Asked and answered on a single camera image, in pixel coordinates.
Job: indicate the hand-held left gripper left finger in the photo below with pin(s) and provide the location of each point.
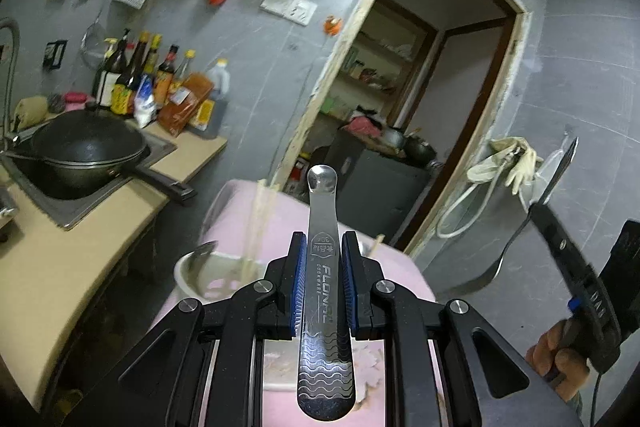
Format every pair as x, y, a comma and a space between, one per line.
299, 282

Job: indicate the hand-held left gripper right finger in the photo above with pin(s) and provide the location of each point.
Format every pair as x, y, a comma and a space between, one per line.
349, 282

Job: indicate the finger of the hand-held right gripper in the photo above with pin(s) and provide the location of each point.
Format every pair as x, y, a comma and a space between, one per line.
557, 232

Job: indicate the steel soup spoon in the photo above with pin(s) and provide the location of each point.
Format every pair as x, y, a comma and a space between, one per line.
492, 272

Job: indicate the white plastic utensil basket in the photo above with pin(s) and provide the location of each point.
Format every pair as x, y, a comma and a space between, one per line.
197, 284

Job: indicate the person's right hand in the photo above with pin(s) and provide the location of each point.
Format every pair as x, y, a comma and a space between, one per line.
565, 369

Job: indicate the hanging clear plastic bag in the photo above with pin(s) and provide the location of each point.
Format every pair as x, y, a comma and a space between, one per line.
542, 172

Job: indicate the pink tablecloth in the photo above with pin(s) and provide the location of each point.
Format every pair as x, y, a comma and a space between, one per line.
285, 217

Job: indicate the grey metal cabinet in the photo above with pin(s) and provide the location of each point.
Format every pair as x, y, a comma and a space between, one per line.
380, 197

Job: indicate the cream rubber gloves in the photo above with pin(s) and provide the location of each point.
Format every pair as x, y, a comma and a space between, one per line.
492, 157

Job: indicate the black pot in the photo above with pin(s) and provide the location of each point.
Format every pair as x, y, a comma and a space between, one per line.
419, 149

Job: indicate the steel pot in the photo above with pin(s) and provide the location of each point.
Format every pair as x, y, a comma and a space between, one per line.
392, 138

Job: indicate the red cloth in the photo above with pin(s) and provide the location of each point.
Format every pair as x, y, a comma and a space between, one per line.
364, 128

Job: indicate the large dark liquid jug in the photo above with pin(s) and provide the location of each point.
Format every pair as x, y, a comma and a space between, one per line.
215, 107

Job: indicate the wooden storage shelf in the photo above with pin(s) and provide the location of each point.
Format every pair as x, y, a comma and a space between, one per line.
365, 77

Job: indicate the red chili powder bag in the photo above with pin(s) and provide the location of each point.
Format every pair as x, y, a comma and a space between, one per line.
182, 107

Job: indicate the white blue salt bag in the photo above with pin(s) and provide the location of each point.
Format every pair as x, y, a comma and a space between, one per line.
144, 104

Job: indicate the clear yellow cap bottle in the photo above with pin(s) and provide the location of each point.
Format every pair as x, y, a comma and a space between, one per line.
185, 69

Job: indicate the red label vinegar bottle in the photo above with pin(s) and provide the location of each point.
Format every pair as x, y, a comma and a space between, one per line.
165, 79

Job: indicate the black wok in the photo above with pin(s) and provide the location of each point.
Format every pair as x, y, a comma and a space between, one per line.
75, 187

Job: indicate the black wok lid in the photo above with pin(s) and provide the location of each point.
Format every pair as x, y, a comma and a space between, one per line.
90, 142

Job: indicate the tall black cap sauce bottle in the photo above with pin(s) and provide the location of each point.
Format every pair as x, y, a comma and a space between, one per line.
122, 99

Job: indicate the slim yellow cap bottle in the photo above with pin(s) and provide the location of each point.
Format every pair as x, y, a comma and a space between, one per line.
154, 54

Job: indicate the yellow cap sauce bottle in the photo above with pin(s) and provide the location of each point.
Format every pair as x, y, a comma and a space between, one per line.
102, 82

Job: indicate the dark pump top bottle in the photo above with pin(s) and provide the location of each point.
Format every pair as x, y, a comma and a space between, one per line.
117, 67

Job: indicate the steel wool scrubber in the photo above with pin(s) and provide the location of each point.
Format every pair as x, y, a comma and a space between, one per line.
57, 103

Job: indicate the tan loofah sponge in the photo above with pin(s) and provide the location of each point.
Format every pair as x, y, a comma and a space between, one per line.
31, 109

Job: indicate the steel faucet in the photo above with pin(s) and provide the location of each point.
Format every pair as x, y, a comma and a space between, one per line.
12, 57

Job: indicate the wooden door frame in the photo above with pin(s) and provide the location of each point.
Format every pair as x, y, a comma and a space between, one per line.
312, 107

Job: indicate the orange wall hook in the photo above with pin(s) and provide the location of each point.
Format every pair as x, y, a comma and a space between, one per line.
332, 25

